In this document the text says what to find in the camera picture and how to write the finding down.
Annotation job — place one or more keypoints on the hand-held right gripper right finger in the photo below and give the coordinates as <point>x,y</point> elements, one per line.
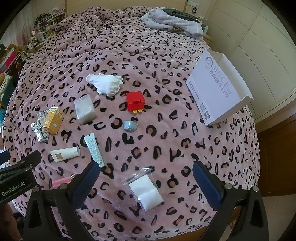
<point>205,185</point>

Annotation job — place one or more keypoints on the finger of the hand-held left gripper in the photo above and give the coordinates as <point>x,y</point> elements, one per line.
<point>4,157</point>
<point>32,158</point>

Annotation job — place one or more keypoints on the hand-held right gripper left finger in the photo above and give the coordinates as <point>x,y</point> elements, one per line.
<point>85,183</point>

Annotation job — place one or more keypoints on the silver checkered foil bag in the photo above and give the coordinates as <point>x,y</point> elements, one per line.
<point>40,135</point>

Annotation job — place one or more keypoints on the pink small tube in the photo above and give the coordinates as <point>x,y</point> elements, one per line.
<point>59,182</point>

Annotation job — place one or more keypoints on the white round disc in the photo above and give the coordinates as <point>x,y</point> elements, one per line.
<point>67,153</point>

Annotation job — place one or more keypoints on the long pale blue tube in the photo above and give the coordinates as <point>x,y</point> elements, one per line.
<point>93,148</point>

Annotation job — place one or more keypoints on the orange carton box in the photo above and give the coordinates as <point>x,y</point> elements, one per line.
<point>53,120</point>

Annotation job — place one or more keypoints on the clear bag with white pads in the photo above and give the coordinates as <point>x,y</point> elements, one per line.
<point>143,187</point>

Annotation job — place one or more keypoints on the silver foil pouch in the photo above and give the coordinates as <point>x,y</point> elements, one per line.
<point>84,109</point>

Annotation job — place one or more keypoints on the red box with yellow feet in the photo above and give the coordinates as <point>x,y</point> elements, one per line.
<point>135,100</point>

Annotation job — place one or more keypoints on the white paper box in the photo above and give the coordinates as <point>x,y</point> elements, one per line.
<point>212,88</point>

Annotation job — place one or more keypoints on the white cloth glove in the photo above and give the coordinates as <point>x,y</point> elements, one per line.
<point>106,84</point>

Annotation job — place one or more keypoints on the brown wooden door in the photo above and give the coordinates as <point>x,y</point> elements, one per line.
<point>277,150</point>

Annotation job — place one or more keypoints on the pink leopard print blanket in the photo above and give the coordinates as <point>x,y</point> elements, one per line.
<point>161,69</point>

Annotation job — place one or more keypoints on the cream wardrobe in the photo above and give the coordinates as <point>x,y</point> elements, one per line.
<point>254,46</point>

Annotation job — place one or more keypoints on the white bottle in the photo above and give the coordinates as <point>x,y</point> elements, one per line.
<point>205,29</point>

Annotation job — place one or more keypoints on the folded lilac towels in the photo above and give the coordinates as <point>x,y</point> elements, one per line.
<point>161,20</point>

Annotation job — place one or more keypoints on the dark grey garment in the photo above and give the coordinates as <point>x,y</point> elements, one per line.
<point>178,12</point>

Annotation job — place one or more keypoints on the beige headboard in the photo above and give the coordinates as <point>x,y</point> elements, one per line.
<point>115,3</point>

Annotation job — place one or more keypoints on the white wall socket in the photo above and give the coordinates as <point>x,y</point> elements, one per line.
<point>192,4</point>

